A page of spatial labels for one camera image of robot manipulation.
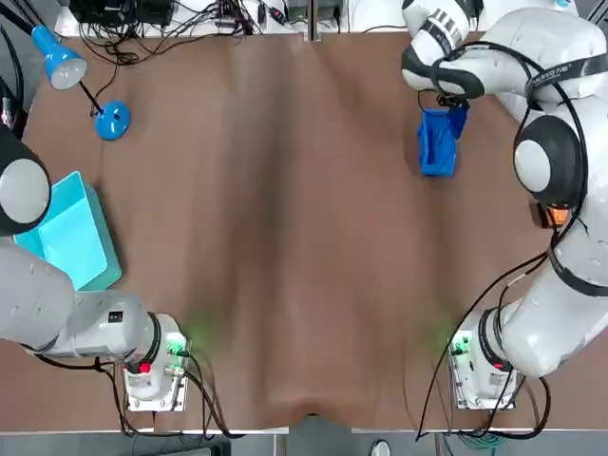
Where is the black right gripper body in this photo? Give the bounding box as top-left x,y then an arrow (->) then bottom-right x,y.
434,92 -> 471,113

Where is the blue storage box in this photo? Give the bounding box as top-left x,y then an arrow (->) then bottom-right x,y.
417,107 -> 460,178

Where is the orange push-button box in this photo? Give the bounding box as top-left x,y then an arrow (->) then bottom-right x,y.
539,203 -> 571,229

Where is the black flat electronics box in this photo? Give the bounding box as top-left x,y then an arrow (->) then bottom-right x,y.
70,0 -> 175,28

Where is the teal plastic tray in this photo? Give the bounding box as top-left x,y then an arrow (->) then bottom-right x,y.
12,170 -> 124,292

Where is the blue desk lamp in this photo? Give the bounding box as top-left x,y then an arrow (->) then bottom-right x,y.
30,24 -> 133,143

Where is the aluminium frame post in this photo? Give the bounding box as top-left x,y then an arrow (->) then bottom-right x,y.
306,0 -> 323,43

